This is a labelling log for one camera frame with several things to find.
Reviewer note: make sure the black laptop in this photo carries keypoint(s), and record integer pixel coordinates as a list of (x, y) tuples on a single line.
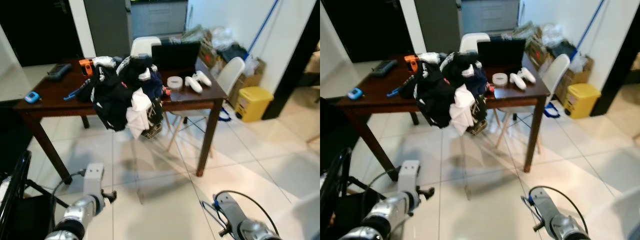
[(175, 57), (500, 52)]

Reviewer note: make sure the black metal frame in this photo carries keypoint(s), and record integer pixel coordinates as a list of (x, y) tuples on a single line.
[(22, 220), (345, 220)]

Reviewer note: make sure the white cloth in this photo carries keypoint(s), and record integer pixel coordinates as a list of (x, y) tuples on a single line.
[(462, 107), (137, 112)]

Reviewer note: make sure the white game controller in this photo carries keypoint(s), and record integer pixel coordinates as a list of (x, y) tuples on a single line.
[(529, 75), (204, 78), (519, 82), (194, 86)]

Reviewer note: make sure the white plastic chair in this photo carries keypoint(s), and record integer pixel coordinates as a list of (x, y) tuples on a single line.
[(557, 72), (472, 42), (145, 45), (231, 75)]

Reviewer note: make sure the filled brown cardboard box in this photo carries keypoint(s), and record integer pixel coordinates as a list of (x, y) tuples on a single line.
[(535, 50), (207, 52)]

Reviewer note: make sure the clear tape roll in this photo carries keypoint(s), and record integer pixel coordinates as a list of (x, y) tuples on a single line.
[(174, 87), (500, 84)]

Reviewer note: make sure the black handheld device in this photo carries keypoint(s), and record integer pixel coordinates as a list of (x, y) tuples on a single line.
[(60, 71), (384, 68)]

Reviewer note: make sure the dark wooden table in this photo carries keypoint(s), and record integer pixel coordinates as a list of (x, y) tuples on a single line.
[(380, 90), (55, 92)]

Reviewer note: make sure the yellow plastic bin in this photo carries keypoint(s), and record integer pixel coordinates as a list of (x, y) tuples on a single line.
[(582, 102), (255, 107)]

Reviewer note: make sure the clear plastic bag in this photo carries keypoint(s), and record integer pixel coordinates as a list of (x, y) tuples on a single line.
[(551, 34), (222, 37)]

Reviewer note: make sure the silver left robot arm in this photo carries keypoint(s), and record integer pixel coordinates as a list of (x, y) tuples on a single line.
[(390, 215), (80, 212)]

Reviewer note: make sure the blue tape measure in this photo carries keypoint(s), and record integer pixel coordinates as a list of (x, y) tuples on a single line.
[(355, 93), (32, 97)]

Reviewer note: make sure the pile of dark clothes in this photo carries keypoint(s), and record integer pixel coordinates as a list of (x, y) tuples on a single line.
[(435, 97), (112, 100)]

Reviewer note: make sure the orange hand tool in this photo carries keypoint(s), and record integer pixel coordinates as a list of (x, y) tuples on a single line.
[(86, 64), (411, 61)]

